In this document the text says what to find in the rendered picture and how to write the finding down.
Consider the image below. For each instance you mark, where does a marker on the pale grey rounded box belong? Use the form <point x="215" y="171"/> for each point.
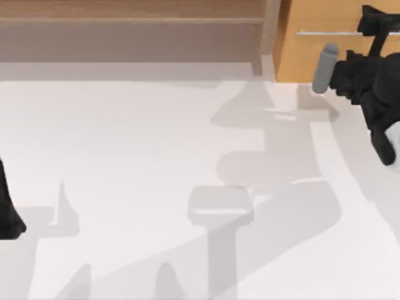
<point x="323" y="70"/>

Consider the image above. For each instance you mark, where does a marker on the wooden open shelf cupboard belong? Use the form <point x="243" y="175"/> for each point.
<point x="131" y="34"/>

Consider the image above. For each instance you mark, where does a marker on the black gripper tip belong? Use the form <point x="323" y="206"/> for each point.
<point x="7" y="215"/>

